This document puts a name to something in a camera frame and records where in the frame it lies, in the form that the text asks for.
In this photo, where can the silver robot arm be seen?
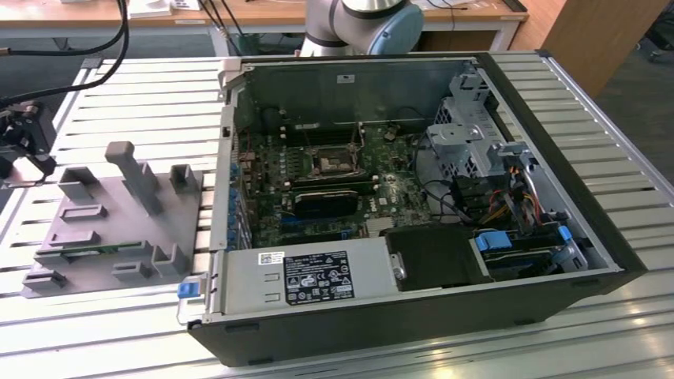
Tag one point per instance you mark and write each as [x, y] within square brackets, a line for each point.
[325, 23]

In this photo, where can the silver chipset heatsink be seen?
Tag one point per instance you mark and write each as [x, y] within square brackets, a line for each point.
[377, 226]

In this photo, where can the black graphics card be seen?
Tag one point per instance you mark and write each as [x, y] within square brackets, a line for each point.
[323, 203]

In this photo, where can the white printed carton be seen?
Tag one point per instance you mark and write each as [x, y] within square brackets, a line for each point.
[187, 4]

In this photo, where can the black office chair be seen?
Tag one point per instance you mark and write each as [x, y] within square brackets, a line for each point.
[660, 39]

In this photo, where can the grey parts rack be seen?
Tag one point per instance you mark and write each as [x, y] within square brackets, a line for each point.
[131, 233]

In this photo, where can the green RAM stick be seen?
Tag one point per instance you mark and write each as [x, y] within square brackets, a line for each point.
[108, 249]

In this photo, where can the hard disk in blue carrier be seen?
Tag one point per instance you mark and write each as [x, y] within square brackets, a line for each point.
[492, 241]

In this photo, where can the white box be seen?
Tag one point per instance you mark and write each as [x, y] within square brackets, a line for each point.
[149, 12]

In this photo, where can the green motherboard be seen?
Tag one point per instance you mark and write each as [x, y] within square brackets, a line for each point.
[389, 158]

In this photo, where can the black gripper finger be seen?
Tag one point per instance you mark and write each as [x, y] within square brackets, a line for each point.
[4, 166]
[36, 130]

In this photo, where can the blue plastic clip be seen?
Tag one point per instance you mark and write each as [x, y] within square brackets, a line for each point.
[564, 233]

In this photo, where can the silver power supply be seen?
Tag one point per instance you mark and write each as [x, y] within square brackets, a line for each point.
[241, 292]

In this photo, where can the blue case latch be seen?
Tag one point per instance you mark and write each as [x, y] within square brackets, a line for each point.
[191, 289]

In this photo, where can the wooden desk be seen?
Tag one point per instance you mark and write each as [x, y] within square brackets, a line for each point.
[78, 19]

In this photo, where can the black plastic shroud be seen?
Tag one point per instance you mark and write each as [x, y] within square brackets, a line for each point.
[431, 256]

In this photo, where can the black RAM slot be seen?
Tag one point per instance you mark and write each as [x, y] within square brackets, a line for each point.
[325, 132]

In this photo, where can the wooden cabinet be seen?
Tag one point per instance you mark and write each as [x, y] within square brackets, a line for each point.
[590, 31]

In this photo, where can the black PC case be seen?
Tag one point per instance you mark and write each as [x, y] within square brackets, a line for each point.
[368, 339]

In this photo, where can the silver drive cage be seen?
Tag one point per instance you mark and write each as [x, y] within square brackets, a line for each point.
[452, 150]

